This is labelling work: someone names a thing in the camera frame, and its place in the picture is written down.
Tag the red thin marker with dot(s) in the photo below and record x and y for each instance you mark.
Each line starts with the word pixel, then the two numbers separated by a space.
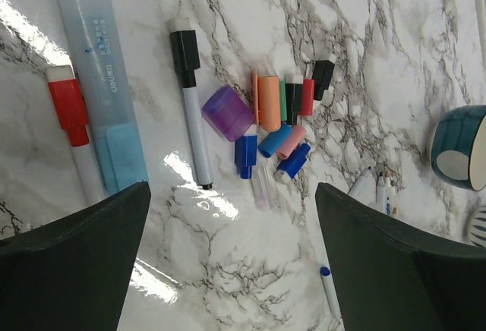
pixel 73 119

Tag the black pen cap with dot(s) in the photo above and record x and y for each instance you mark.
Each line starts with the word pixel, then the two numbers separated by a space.
pixel 322 75
pixel 294 83

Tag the white pen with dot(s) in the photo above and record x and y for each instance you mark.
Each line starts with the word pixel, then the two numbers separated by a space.
pixel 360 181

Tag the dark rimmed ceramic bowl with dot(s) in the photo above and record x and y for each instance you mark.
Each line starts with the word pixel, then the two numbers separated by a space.
pixel 456 147

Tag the black capped white marker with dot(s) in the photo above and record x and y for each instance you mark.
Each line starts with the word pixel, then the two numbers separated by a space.
pixel 381 194

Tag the green pen cap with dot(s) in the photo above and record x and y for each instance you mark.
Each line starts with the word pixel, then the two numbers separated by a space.
pixel 282 101

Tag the red pen cap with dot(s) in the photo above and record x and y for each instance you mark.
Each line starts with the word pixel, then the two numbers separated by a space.
pixel 307 97

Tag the dark blue capped marker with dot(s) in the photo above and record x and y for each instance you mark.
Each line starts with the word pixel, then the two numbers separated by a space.
pixel 330 291

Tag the pink pen cap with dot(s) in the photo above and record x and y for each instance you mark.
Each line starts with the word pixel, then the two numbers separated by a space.
pixel 297 134

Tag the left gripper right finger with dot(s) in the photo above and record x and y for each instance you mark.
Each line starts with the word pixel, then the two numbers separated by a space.
pixel 389 275

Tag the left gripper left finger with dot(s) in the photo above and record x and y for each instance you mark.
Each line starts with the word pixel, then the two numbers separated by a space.
pixel 74 273

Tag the orange highlighter cap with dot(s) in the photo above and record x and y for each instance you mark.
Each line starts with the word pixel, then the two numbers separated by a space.
pixel 266 101

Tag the dark blue pen cap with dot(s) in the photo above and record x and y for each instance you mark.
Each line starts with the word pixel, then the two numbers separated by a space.
pixel 289 168

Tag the thin black capped marker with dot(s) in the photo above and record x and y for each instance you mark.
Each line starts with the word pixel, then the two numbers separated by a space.
pixel 183 40

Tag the red capped white marker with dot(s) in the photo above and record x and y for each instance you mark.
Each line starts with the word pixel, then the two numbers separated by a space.
pixel 391 208

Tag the striped cream bowl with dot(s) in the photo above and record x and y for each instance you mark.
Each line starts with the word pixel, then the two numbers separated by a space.
pixel 476 227

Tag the clear gel pen cap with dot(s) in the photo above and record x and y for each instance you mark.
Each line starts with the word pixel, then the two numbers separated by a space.
pixel 260 186

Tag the purple marker cap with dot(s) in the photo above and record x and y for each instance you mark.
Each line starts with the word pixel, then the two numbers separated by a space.
pixel 227 114

